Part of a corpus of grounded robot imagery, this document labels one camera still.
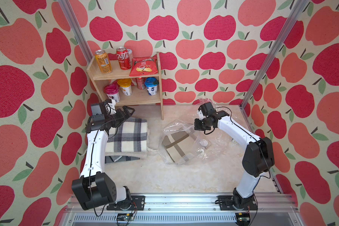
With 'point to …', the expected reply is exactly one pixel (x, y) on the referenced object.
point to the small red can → (140, 82)
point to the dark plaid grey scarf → (110, 159)
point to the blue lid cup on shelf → (151, 84)
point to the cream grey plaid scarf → (131, 136)
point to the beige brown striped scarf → (180, 145)
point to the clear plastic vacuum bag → (220, 143)
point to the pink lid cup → (112, 91)
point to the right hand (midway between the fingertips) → (196, 128)
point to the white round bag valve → (204, 142)
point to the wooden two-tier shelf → (139, 97)
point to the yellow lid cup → (125, 84)
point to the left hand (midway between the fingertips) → (132, 114)
